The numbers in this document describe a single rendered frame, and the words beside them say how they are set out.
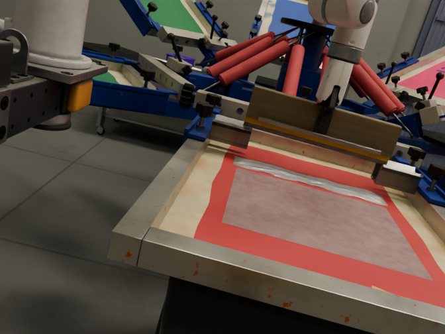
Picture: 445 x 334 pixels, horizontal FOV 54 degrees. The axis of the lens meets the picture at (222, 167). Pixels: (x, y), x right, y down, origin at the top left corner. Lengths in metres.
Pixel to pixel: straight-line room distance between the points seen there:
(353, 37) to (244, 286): 0.65
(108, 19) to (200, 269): 4.76
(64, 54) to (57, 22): 0.04
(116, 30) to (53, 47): 4.53
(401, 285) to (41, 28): 0.61
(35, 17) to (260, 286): 0.45
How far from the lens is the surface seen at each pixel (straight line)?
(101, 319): 1.97
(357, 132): 1.07
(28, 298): 2.05
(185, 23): 2.41
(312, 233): 0.76
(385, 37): 5.03
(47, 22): 0.65
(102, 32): 5.22
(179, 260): 0.53
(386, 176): 1.10
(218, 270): 0.52
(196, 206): 0.73
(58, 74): 0.61
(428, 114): 1.47
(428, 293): 0.72
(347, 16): 0.93
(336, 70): 1.01
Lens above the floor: 1.25
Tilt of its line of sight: 18 degrees down
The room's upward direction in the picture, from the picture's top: 15 degrees clockwise
